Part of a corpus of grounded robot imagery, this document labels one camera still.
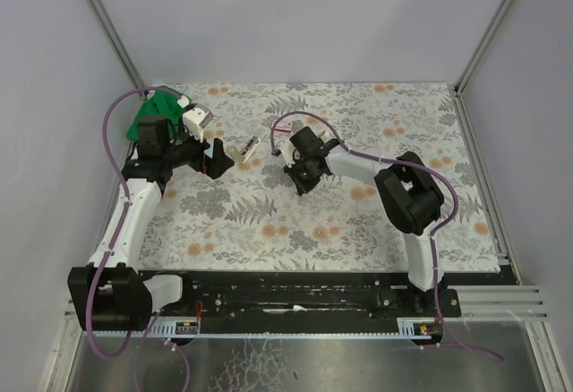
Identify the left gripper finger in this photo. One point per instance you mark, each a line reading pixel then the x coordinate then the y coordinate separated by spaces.
pixel 216 167
pixel 218 151

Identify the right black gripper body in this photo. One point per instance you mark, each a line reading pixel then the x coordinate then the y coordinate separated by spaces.
pixel 300 177

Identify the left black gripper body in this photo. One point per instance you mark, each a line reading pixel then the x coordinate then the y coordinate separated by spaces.
pixel 209 156

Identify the olive green stapler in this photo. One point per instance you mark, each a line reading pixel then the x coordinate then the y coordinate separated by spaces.
pixel 243 154

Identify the red staple box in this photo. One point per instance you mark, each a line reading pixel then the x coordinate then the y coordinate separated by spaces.
pixel 284 126

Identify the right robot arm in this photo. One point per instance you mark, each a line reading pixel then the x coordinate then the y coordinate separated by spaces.
pixel 410 197

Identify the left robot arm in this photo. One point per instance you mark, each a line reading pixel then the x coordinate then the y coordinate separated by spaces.
pixel 125 231

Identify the floral table mat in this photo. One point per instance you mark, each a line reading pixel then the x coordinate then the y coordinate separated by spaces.
pixel 252 217

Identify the green cloth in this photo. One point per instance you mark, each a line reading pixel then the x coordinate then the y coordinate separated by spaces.
pixel 161 103

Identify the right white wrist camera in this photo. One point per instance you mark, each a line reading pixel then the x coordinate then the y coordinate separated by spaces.
pixel 286 150

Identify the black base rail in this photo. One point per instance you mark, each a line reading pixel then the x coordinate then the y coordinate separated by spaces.
pixel 279 303

